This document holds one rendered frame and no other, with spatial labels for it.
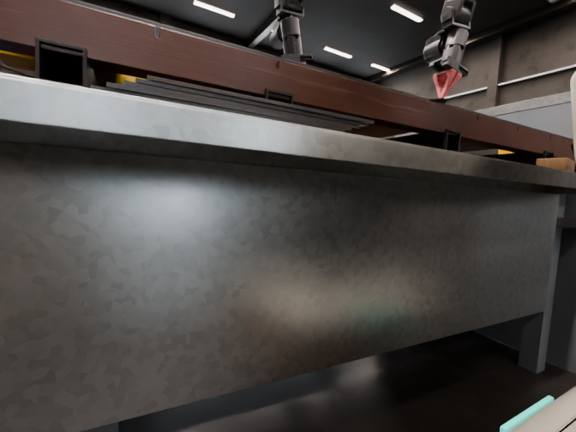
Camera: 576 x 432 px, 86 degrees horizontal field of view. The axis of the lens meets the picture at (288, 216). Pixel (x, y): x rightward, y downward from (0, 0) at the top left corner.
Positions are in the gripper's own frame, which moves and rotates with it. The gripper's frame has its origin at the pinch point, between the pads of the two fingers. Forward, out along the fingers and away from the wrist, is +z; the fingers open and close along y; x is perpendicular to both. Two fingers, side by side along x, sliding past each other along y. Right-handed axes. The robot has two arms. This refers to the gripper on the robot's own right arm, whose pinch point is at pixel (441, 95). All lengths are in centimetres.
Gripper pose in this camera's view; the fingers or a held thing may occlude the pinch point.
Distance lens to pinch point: 109.3
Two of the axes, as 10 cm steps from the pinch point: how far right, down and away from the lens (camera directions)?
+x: 4.2, 0.8, -9.0
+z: -2.7, 9.6, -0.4
